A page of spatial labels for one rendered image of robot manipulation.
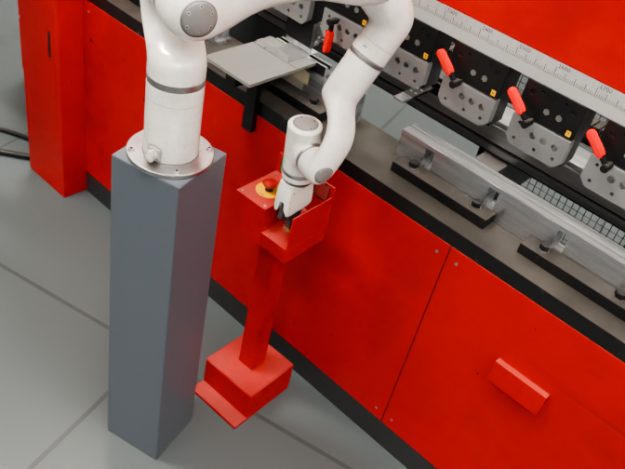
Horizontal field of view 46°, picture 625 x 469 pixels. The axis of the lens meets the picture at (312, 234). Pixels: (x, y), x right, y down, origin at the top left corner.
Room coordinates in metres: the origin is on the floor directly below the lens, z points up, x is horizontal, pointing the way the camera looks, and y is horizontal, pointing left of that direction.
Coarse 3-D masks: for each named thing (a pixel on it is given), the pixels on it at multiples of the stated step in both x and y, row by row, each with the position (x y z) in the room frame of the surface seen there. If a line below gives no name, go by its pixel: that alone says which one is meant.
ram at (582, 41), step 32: (448, 0) 1.71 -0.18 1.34; (480, 0) 1.67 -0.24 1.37; (512, 0) 1.62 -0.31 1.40; (544, 0) 1.59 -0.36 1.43; (576, 0) 1.55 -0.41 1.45; (608, 0) 1.52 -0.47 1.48; (448, 32) 1.70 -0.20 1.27; (512, 32) 1.61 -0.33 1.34; (544, 32) 1.57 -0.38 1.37; (576, 32) 1.54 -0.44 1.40; (608, 32) 1.50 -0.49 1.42; (512, 64) 1.59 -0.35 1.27; (576, 64) 1.52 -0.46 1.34; (608, 64) 1.48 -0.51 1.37; (576, 96) 1.50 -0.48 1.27
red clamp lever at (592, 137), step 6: (588, 132) 1.43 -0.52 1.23; (594, 132) 1.43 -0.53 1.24; (588, 138) 1.43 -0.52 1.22; (594, 138) 1.42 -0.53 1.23; (594, 144) 1.42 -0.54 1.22; (600, 144) 1.42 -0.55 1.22; (594, 150) 1.41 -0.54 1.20; (600, 150) 1.41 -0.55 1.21; (600, 156) 1.41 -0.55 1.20; (606, 162) 1.41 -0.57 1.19; (612, 162) 1.42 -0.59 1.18; (600, 168) 1.39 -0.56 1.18; (606, 168) 1.39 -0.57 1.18
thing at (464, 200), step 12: (396, 168) 1.66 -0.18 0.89; (408, 168) 1.65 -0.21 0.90; (420, 168) 1.66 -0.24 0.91; (408, 180) 1.63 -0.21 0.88; (420, 180) 1.61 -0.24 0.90; (432, 180) 1.62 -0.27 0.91; (444, 180) 1.64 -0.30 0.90; (432, 192) 1.59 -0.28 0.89; (444, 192) 1.58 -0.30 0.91; (456, 192) 1.59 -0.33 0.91; (444, 204) 1.57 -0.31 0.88; (456, 204) 1.55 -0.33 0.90; (468, 204) 1.55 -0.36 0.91; (468, 216) 1.53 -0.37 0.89; (480, 216) 1.51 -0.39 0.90; (492, 216) 1.53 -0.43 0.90
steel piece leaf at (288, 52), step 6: (270, 48) 1.93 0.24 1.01; (276, 48) 1.91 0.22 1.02; (282, 48) 1.96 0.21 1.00; (288, 48) 1.97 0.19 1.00; (294, 48) 1.98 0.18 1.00; (276, 54) 1.91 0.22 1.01; (282, 54) 1.90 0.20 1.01; (288, 54) 1.94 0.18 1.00; (294, 54) 1.94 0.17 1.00; (300, 54) 1.95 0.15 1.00; (306, 54) 1.96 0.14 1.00; (288, 60) 1.90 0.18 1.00
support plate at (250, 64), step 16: (240, 48) 1.90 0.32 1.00; (256, 48) 1.93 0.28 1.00; (224, 64) 1.79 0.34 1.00; (240, 64) 1.81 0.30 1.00; (256, 64) 1.83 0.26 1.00; (272, 64) 1.85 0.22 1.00; (288, 64) 1.88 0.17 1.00; (304, 64) 1.90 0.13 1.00; (240, 80) 1.73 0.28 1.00; (256, 80) 1.75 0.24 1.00
